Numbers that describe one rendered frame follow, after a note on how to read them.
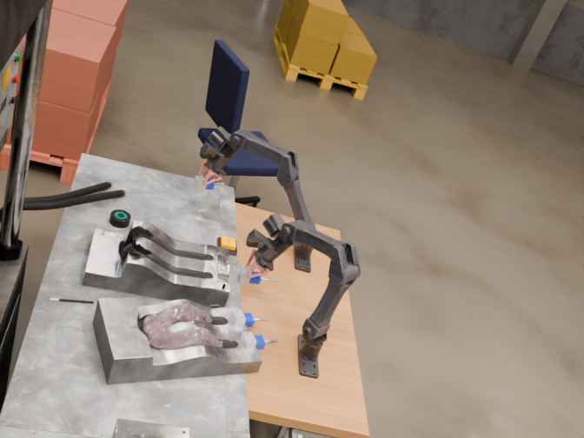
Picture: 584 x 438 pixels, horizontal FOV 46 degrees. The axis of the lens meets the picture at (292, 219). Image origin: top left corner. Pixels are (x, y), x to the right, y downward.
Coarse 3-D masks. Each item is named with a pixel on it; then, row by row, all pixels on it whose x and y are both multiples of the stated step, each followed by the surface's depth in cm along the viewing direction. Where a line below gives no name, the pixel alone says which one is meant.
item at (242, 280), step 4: (244, 268) 246; (248, 268) 246; (240, 272) 246; (244, 272) 244; (252, 272) 247; (256, 272) 248; (240, 276) 245; (244, 276) 244; (256, 276) 246; (260, 276) 246; (240, 280) 244; (244, 280) 245; (248, 280) 245; (252, 280) 245; (256, 280) 246; (260, 280) 246; (264, 280) 248; (268, 280) 248; (272, 280) 249; (240, 284) 245; (244, 284) 246; (248, 284) 246
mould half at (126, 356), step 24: (96, 312) 216; (120, 312) 213; (144, 312) 222; (216, 312) 237; (96, 336) 215; (120, 336) 205; (144, 336) 208; (216, 336) 226; (240, 336) 230; (120, 360) 198; (144, 360) 202; (168, 360) 208; (192, 360) 210; (216, 360) 215; (240, 360) 221
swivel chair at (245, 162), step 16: (224, 48) 401; (224, 64) 400; (240, 64) 386; (224, 80) 403; (240, 80) 386; (208, 96) 428; (224, 96) 406; (240, 96) 392; (208, 112) 431; (224, 112) 409; (240, 112) 398; (208, 128) 432; (224, 128) 412; (224, 144) 419; (240, 160) 409; (256, 160) 416
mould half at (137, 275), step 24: (96, 240) 247; (120, 240) 251; (144, 240) 244; (168, 240) 255; (96, 264) 236; (120, 264) 239; (144, 264) 233; (192, 264) 249; (216, 264) 253; (120, 288) 236; (144, 288) 238; (168, 288) 239; (192, 288) 240; (216, 288) 242
